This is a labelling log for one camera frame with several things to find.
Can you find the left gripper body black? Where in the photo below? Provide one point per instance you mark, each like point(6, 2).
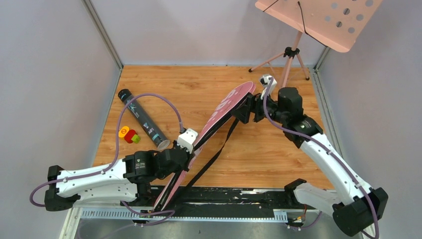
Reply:
point(184, 155)

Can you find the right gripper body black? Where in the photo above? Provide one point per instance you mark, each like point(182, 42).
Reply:
point(260, 109)

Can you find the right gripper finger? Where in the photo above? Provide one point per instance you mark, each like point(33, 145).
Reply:
point(246, 105)
point(242, 116)

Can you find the pink racket bag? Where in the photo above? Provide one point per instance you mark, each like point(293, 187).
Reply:
point(219, 117)

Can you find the black shuttlecock tube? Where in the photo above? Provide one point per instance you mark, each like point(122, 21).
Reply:
point(143, 118)

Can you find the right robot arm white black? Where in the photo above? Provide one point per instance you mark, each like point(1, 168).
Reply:
point(356, 206)

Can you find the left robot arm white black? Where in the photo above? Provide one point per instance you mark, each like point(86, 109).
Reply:
point(128, 180)

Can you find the yellow red green toy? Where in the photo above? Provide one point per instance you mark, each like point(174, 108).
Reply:
point(129, 135)

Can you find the pink music stand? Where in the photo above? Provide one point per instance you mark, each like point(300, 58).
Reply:
point(335, 24)

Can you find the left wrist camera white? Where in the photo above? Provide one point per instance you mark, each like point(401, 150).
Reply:
point(186, 139)

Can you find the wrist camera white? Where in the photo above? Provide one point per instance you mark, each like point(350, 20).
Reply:
point(269, 83)
point(186, 139)

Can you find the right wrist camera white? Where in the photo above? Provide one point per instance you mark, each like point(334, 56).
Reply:
point(269, 83)

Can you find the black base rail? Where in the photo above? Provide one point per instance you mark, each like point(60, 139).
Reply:
point(222, 202)

